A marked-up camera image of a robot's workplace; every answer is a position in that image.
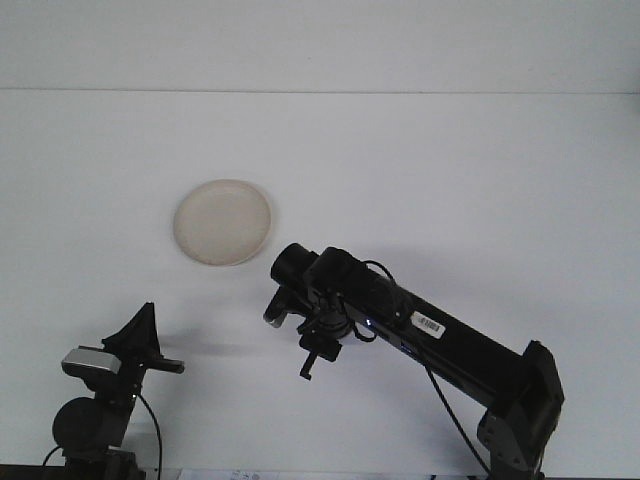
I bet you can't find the pale round plate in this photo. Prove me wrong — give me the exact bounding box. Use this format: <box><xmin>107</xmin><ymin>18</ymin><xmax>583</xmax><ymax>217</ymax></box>
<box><xmin>172</xmin><ymin>178</ymin><xmax>274</xmax><ymax>268</ymax></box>

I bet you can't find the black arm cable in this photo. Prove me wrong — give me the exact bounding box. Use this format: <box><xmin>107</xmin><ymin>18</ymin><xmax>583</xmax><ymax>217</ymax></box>
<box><xmin>134</xmin><ymin>392</ymin><xmax>164</xmax><ymax>474</ymax></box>
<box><xmin>349</xmin><ymin>258</ymin><xmax>494</xmax><ymax>475</ymax></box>

